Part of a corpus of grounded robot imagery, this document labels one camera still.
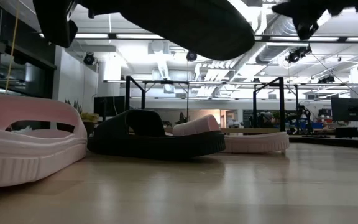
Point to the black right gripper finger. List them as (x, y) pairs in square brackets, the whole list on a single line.
[(304, 29), (297, 7)]

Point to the black slide sandal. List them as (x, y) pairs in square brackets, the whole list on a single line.
[(182, 28), (141, 143)]

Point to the pink slide sandal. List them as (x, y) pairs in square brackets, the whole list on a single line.
[(26, 149), (256, 143)]

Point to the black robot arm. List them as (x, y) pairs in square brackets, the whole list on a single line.
[(305, 121)]

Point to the black ceiling spotlight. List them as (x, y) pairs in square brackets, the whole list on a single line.
[(326, 79), (89, 58), (191, 57)]

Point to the black metal shoe rack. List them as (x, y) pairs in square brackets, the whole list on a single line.
[(281, 102)]

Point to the large black computer monitor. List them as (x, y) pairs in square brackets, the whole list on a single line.
[(350, 109)]

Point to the potted green succulent plant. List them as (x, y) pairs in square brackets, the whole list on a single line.
[(87, 117)]

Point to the silver ventilation duct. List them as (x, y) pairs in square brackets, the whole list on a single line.
[(270, 53)]

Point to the thin black metal frame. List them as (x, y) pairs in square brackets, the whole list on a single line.
[(296, 102)]

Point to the black aluminium rig frame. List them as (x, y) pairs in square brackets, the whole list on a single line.
[(337, 142)]

